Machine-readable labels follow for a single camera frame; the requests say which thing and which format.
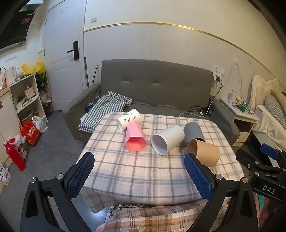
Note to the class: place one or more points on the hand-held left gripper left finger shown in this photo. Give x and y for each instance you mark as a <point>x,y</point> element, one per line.
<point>81,176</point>

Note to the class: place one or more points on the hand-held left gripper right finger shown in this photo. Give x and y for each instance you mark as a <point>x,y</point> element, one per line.
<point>197,176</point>

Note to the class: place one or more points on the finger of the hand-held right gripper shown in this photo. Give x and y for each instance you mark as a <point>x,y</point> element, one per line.
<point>257,161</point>
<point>269,151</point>

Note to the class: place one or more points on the brown paper cup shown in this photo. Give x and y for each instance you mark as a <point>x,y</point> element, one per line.
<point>209,152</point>

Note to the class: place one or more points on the grey cup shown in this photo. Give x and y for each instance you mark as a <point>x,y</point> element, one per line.
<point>193,131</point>

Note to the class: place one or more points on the plain white cup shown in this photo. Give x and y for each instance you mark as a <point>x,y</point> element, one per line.
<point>169,136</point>

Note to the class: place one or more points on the pink hexagonal cup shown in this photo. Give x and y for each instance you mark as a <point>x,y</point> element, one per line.
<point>134,136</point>

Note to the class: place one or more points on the white leaf print cup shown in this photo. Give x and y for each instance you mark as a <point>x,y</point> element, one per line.
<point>130,119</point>

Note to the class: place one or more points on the white bed blanket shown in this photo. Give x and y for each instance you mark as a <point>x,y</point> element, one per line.
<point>265,120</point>

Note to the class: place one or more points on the white nightstand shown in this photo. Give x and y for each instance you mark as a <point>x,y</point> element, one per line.
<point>243,120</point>

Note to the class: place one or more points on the checked pillow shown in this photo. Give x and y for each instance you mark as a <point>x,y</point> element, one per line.
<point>276,108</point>

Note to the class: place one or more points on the green bottle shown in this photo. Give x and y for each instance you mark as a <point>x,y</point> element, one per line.
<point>243,106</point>

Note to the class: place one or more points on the plaid tablecloth table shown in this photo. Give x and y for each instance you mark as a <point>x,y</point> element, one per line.
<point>138,169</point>

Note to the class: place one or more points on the orange plaid blanket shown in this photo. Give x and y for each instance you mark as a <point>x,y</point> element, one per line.
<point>156,219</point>

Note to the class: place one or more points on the cream bed headboard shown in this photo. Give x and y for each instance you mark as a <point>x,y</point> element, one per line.
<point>259,89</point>

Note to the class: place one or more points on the white plastic bag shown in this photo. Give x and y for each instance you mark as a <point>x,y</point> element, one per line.
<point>41,125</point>

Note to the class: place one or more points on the red paper bag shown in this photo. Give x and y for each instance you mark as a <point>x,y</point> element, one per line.
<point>30,133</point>

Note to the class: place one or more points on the white paper roll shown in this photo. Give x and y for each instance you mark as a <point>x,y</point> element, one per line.
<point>232,95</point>

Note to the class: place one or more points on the red gift bag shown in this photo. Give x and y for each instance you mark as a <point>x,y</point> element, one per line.
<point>15,154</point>

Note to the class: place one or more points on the blue bottle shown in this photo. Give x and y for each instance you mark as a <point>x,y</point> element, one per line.
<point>89,107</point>

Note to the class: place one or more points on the green checked cloth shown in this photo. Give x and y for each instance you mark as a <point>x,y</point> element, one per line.
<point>105,107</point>

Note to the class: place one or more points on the white printed carton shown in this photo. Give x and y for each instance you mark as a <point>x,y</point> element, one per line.
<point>4,176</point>

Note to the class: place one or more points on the white cabinet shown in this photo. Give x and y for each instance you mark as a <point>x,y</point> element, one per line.
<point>6,120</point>

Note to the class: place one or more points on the white open shelf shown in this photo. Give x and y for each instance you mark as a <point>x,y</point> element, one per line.
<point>26,98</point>

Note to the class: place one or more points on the grey sofa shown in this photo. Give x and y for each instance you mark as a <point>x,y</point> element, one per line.
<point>156,84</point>

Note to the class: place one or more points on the grey broom stick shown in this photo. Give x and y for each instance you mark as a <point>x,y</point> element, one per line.
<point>95,74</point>

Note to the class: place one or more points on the green potted plant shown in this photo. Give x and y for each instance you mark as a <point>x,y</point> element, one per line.
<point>41,81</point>

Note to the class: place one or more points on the white door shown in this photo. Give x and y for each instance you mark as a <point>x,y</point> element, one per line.
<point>60,73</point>

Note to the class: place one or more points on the yellow plastic bag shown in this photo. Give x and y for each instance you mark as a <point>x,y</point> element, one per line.
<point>33,67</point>

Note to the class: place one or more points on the white electric kettle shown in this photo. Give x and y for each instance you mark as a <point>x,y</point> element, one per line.
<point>10,74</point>

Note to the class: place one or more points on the black range hood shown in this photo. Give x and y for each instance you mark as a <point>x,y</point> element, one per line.
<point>15,26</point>

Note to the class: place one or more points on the wall socket with chargers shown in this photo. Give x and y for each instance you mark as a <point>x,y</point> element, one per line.
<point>217,72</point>

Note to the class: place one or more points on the white wall switch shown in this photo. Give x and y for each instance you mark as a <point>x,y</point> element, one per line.
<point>94,19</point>

